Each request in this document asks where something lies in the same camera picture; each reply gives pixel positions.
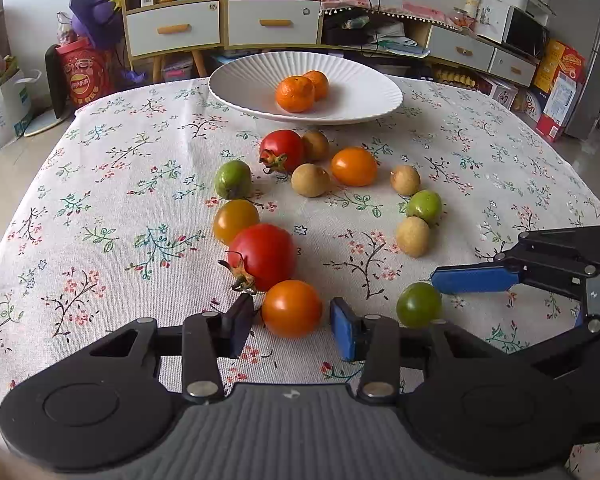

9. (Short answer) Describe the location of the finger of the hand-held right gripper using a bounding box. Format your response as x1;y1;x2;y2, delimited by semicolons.
431;225;600;301
510;310;600;380

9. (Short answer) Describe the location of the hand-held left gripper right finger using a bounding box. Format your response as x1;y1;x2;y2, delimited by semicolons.
330;297;506;407

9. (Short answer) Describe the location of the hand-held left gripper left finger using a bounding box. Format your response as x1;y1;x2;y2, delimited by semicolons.
87;294;255;405

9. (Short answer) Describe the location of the orange tomato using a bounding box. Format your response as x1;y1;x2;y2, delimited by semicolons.
261;279;324;338
331;146;379;187

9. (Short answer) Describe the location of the dark green tomato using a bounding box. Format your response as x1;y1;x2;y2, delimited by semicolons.
396;282;443;329

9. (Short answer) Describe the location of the tan longan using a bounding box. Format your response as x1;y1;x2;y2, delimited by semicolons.
291;162;330;198
396;216;432;258
390;164;422;197

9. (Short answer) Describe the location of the large red tomato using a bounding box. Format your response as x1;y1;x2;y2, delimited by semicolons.
218;223;298;295

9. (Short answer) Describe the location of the light green jujube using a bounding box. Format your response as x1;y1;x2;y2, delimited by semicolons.
406;189;443;225

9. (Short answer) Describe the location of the yellow tomato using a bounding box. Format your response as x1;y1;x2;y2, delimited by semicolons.
212;199;261;246

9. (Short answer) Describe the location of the green jujube with brown patch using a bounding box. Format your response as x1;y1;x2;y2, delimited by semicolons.
214;159;253;201

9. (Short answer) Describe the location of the small red tomato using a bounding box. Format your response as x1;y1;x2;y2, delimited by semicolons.
258;129;306;176

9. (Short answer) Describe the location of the dark brown longan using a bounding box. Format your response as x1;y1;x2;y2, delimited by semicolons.
301;130;330;162

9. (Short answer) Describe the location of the white ribbed plate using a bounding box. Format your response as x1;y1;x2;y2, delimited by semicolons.
207;51;405;125

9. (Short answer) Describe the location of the floral tablecloth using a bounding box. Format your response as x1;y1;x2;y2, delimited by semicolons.
0;75;600;480

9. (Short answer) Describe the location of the red white cardboard box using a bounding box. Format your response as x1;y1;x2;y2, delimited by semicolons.
535;72;581;142

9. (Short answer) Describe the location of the white pink cardboard box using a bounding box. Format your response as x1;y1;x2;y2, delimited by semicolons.
480;76;520;110

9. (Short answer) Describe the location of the yellow egg tray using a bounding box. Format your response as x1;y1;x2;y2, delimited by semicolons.
432;67;481;88

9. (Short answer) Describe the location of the grey refrigerator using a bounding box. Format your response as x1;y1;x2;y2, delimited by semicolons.
565;0;600;141

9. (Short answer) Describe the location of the low cabinet drawer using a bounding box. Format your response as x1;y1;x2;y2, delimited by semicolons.
490;49;539;87
427;26;496;72

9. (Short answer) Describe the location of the orange cardboard box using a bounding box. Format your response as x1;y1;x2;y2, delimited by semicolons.
532;39;587;93

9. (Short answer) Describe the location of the orange mandarin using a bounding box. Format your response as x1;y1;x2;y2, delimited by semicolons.
275;75;316;114
302;70;330;102

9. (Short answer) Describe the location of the low wooden cabinet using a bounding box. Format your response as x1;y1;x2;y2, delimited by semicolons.
322;7;541;88

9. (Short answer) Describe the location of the microwave oven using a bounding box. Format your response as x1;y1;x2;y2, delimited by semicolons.
502;7;551;58

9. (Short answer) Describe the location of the clear plastic storage box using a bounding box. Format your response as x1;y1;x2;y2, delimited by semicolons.
162;55;196;82

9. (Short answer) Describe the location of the red snack bucket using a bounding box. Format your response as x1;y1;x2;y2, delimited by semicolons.
55;37;115;107

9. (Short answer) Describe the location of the white cabinet drawer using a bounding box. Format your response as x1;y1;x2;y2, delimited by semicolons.
126;1;222;58
227;0;322;47

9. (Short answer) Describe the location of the black panel on white base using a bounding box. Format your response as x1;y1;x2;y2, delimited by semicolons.
24;44;76;137

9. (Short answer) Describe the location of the white paper bag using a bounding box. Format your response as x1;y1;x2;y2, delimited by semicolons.
0;67;43;153

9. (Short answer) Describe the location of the purple plush toy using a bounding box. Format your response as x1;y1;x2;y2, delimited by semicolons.
69;0;126;52

